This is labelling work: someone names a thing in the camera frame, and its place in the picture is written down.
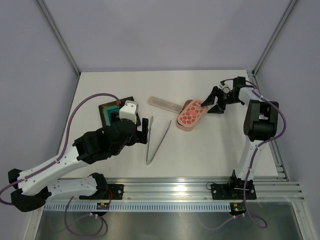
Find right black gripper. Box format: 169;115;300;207
201;86;241;114

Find pink lunch box lid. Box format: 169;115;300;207
176;99;208;126

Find pink lunch box base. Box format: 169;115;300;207
176;99;208;133

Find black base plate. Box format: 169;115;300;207
78;184;124;200
210;183;257;201

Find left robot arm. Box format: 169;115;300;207
8;118;149;212

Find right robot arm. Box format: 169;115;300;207
202;76;279;200

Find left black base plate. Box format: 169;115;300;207
78;184;124;200

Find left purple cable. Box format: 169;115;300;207
0;92;121;237

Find black teal food tray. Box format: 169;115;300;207
98;96;135;127

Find aluminium mounting rail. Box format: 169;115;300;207
106;177;305;202

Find white slotted cable duct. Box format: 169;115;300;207
43;202;232;212

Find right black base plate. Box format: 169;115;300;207
210;183;257;201

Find left frame post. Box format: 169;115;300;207
35;0;81;78

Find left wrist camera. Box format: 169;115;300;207
119;100;139;124

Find right frame post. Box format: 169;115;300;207
251;0;301;77

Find frame post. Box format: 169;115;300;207
251;0;301;77
35;0;81;78

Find metal tongs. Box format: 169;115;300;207
145;116;172;166

